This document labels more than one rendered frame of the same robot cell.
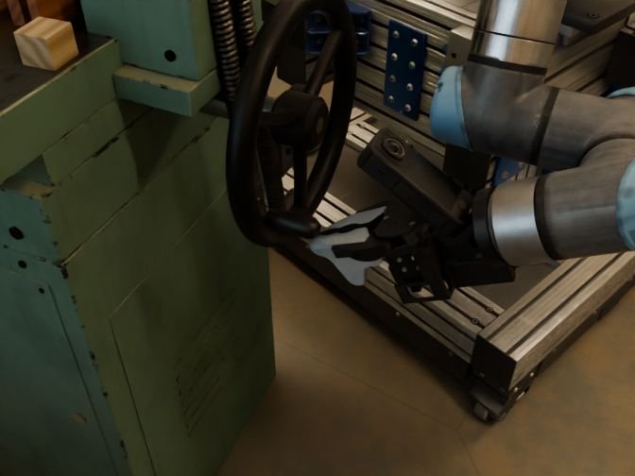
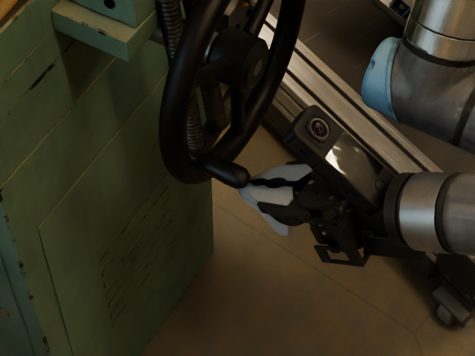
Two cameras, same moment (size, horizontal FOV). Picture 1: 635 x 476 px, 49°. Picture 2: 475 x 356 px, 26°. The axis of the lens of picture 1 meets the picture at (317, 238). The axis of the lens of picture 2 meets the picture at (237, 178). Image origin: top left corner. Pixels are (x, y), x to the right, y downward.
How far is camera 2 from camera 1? 41 cm
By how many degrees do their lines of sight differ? 12
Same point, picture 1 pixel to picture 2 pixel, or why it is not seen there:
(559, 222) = (454, 229)
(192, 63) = (131, 13)
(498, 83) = (425, 74)
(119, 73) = (58, 10)
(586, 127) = not seen: outside the picture
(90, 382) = (16, 285)
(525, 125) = (447, 116)
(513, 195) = (420, 193)
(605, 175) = not seen: outside the picture
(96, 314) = (26, 227)
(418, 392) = (377, 284)
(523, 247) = (424, 242)
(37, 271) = not seen: outside the picture
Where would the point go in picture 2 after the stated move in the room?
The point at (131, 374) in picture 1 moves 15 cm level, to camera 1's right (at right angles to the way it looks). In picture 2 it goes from (56, 275) to (171, 285)
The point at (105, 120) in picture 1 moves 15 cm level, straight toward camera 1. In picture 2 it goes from (42, 53) to (63, 162)
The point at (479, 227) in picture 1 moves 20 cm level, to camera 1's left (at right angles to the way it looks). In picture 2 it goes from (388, 216) to (174, 200)
